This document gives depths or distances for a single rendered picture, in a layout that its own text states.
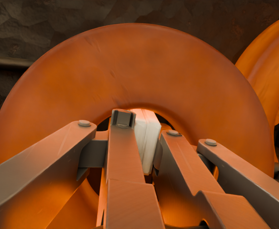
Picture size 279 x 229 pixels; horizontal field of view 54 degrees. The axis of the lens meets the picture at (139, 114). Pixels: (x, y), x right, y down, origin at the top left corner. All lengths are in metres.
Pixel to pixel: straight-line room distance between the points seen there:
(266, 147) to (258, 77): 0.06
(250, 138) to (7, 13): 0.23
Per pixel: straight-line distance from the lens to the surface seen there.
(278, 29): 0.23
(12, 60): 0.27
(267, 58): 0.21
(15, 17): 0.28
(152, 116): 0.16
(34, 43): 0.28
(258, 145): 0.16
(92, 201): 0.16
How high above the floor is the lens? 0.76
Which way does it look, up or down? 10 degrees down
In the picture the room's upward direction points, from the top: 11 degrees clockwise
